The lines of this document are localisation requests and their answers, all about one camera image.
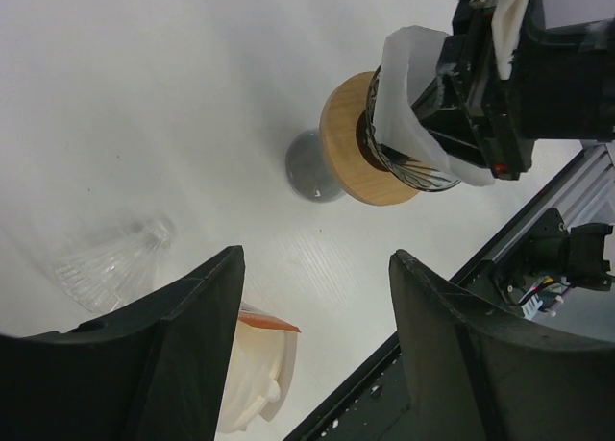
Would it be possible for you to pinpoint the aluminium frame rail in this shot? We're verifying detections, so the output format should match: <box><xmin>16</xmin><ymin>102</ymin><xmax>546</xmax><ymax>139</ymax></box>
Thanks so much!
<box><xmin>452</xmin><ymin>142</ymin><xmax>614</xmax><ymax>284</ymax></box>

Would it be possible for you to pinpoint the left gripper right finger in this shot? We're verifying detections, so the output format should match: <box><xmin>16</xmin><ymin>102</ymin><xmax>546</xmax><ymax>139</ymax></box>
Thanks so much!
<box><xmin>389</xmin><ymin>250</ymin><xmax>614</xmax><ymax>440</ymax></box>

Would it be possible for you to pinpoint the clear glass dripper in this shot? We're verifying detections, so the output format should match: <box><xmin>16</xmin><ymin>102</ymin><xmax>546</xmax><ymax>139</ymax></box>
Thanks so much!
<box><xmin>44</xmin><ymin>211</ymin><xmax>178</xmax><ymax>314</ymax></box>

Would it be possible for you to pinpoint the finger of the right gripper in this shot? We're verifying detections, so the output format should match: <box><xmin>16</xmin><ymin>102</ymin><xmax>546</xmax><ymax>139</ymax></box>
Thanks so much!
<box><xmin>412</xmin><ymin>70</ymin><xmax>492</xmax><ymax>170</ymax></box>

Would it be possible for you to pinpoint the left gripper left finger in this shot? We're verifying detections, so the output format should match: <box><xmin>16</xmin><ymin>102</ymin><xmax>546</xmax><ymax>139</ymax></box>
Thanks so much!
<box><xmin>1</xmin><ymin>246</ymin><xmax>245</xmax><ymax>440</ymax></box>

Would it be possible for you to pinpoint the wooden dripper ring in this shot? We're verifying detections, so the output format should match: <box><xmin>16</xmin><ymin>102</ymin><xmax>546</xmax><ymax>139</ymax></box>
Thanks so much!
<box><xmin>319</xmin><ymin>70</ymin><xmax>424</xmax><ymax>206</ymax></box>

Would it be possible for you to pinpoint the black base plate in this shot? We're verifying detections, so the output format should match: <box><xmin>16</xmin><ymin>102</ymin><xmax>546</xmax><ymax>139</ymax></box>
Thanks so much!
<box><xmin>283</xmin><ymin>209</ymin><xmax>615</xmax><ymax>441</ymax></box>

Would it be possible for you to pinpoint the orange coffee filter box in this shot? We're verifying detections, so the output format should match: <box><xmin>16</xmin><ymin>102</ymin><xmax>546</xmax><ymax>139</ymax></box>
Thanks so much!
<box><xmin>216</xmin><ymin>303</ymin><xmax>301</xmax><ymax>434</ymax></box>

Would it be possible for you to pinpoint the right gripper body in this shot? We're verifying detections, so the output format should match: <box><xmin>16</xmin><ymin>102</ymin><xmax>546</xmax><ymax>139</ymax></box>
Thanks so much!
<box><xmin>441</xmin><ymin>0</ymin><xmax>614</xmax><ymax>180</ymax></box>

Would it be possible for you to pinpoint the grey glass dripper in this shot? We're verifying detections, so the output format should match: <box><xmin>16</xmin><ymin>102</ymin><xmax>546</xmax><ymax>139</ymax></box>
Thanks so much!
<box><xmin>364</xmin><ymin>67</ymin><xmax>461</xmax><ymax>193</ymax></box>

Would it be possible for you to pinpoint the grey glass carafe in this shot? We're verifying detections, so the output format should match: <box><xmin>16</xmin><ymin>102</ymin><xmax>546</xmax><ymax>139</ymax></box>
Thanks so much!
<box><xmin>284</xmin><ymin>129</ymin><xmax>345</xmax><ymax>204</ymax></box>

